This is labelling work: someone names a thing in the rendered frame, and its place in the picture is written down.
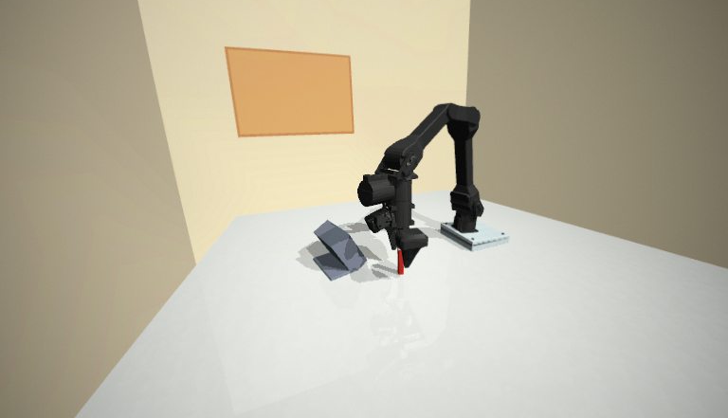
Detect grey sloped panel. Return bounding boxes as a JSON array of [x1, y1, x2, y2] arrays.
[[313, 220, 368, 282]]

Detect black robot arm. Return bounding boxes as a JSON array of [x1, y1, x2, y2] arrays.
[[357, 103, 484, 234]]

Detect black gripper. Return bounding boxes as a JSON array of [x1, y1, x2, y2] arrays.
[[385, 200, 428, 268]]

